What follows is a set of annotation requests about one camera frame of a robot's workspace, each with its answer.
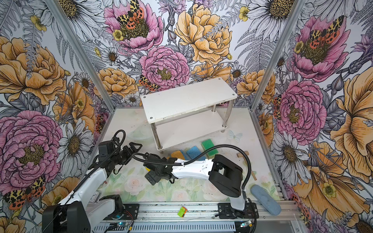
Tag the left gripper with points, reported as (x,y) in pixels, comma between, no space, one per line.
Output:
(128,153)

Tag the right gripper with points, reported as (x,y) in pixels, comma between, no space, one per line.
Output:
(153,176)

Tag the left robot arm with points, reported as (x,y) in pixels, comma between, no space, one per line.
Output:
(78,212)

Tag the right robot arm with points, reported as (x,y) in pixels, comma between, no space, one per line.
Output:
(225,175)

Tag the white two-tier shelf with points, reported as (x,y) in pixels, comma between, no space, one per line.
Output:
(185,113)

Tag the orange sponge right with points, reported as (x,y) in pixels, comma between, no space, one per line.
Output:
(178,154)

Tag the blue sponge under orange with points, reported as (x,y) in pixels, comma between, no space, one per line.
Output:
(186,157)

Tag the green orange small block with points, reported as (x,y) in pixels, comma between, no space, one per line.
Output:
(182,211)

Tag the green sponge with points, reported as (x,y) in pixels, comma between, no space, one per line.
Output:
(207,144)

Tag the blue grey oval pad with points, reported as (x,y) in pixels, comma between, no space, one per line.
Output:
(268,202)

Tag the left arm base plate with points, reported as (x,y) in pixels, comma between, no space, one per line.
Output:
(126,212)

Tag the aluminium front rail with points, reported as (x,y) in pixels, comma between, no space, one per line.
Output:
(203,217)

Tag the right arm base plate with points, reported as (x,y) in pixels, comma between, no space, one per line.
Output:
(225,211)

